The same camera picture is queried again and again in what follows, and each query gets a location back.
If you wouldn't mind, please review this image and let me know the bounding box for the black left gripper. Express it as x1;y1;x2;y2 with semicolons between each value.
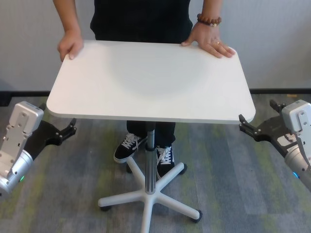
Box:
24;102;77;156

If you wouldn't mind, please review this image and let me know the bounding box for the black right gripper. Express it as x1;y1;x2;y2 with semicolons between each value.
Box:
238;99;299;156

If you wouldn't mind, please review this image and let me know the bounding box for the white pedestal rolling table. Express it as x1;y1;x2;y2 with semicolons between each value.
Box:
46;40;257;233

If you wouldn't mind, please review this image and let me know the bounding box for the person's left forearm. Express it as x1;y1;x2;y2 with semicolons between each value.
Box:
198;0;221;17

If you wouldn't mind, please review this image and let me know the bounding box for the person's right forearm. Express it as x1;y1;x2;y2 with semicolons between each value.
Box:
52;0;82;34

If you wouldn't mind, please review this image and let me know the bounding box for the black floor box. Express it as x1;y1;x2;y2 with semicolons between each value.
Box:
0;91;12;106

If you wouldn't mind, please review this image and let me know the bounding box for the person in black clothes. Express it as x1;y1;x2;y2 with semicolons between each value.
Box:
90;0;194;42

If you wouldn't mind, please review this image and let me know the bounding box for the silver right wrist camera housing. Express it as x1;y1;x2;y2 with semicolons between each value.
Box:
280;100;311;168

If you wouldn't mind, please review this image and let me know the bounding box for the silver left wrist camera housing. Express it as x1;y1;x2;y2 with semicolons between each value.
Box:
0;101;45;178

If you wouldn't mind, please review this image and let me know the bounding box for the person's right hand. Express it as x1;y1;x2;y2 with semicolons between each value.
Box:
57;30;85;63

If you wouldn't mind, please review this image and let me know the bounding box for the person's left hand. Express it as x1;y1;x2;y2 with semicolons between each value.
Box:
181;22;236;59

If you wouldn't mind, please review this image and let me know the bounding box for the brown wooden bead bracelet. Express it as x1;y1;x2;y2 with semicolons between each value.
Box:
196;13;223;27

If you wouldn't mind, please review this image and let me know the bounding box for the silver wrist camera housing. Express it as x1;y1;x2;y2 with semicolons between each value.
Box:
0;101;45;178
280;100;311;168

